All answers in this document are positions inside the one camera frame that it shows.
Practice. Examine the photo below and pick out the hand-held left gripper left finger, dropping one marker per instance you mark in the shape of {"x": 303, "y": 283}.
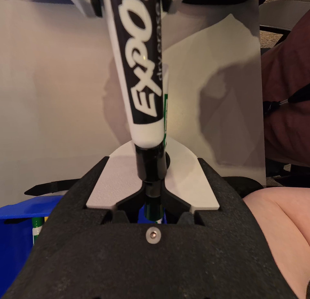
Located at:
{"x": 113, "y": 182}

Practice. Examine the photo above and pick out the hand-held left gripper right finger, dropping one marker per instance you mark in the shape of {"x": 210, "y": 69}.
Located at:
{"x": 191, "y": 182}

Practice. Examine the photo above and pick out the green dry-erase marker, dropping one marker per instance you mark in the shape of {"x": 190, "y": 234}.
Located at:
{"x": 37, "y": 227}
{"x": 153, "y": 210}

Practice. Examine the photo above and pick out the black dry-erase marker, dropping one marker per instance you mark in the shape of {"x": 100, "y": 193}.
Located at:
{"x": 140, "y": 61}

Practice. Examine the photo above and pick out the person's left forearm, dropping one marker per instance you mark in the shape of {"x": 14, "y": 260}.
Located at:
{"x": 278, "y": 231}

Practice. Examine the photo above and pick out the maroon shirt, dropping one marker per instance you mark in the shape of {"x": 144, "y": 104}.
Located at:
{"x": 285, "y": 134}

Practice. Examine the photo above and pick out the grey chair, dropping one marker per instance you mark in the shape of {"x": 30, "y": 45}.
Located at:
{"x": 283, "y": 13}

